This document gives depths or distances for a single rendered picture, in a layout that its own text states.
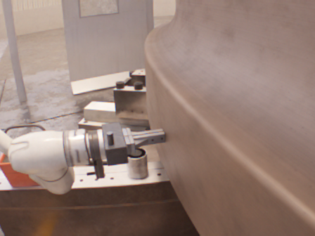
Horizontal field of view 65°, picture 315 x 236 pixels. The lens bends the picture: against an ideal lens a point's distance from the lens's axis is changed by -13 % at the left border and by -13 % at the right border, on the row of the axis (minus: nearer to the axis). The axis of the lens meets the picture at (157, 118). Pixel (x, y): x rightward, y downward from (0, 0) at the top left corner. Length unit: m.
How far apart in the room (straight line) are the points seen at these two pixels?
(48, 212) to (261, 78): 0.95
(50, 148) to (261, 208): 0.47
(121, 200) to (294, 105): 0.80
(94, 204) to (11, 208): 0.36
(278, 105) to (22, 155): 0.55
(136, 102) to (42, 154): 1.37
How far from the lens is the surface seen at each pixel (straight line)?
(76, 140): 0.66
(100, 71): 4.18
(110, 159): 0.64
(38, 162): 0.67
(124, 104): 1.99
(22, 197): 1.15
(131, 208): 1.11
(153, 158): 1.83
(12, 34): 4.00
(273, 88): 0.48
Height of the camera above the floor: 1.34
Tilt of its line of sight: 26 degrees down
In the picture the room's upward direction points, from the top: 2 degrees counter-clockwise
